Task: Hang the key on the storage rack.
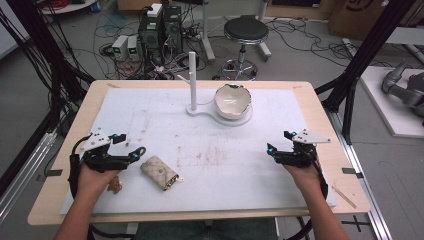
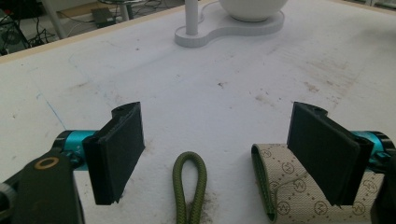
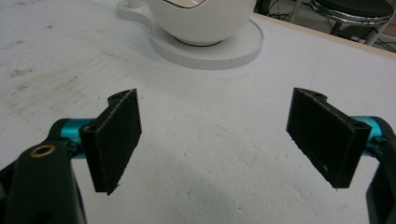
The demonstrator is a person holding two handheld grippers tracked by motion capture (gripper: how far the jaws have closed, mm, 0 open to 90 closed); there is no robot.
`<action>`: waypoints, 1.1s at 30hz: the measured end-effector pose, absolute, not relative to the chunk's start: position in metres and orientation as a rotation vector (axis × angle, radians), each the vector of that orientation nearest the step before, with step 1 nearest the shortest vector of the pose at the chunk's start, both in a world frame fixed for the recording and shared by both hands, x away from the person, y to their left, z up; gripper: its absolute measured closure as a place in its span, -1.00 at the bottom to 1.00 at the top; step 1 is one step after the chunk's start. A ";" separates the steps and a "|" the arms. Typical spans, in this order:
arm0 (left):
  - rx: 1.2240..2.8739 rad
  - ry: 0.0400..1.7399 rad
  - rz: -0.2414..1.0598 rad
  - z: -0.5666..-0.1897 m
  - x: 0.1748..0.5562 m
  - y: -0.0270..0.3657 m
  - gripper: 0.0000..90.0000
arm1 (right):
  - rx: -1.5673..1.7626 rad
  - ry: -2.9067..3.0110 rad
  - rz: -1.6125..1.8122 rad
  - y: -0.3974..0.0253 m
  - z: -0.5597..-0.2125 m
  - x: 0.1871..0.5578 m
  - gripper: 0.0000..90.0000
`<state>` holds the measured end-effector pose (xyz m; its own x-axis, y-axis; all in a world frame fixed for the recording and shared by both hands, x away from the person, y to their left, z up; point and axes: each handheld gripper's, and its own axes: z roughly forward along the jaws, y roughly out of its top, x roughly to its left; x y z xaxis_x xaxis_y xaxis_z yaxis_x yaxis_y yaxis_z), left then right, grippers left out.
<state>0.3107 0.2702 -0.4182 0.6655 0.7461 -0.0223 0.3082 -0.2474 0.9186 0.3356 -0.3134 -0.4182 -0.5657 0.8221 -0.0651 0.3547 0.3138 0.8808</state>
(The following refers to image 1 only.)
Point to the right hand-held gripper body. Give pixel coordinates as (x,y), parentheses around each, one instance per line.
(301,153)

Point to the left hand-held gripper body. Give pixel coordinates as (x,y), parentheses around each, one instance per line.
(100,160)

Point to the person's left hand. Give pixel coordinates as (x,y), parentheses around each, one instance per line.
(95,181)

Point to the person's right hand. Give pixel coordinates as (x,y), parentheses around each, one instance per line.
(305,178)

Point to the beige quilted key case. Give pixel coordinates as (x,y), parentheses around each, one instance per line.
(160,172)

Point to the small brown toy figure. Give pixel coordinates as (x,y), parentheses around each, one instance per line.
(114,185)

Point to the black tape strip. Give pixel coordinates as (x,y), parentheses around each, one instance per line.
(53,173)
(351,171)

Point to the thin wooden stick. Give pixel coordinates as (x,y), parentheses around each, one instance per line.
(344,197)

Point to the white jagged-edge bowl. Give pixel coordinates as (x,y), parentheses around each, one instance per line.
(232,101)

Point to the white foam mat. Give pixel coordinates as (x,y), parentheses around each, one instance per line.
(216,180)

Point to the grey power supply unit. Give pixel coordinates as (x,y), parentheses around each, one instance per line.
(120,46)
(133,47)

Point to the white stand with pole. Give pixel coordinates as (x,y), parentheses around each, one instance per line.
(192,80)

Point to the white platform board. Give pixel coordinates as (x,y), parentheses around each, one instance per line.
(383,110)

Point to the white metal stand leg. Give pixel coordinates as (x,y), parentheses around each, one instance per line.
(264,40)
(207,33)

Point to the black computer tower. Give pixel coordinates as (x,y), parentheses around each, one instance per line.
(150,35)
(172,28)

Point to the black round stool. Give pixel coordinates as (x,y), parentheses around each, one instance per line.
(246,31)

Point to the white box device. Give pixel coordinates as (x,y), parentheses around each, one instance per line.
(154,10)

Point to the brown cardboard box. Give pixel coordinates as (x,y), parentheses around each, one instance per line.
(363,16)

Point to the aluminium rail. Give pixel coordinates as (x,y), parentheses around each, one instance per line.
(363,186)
(23,176)

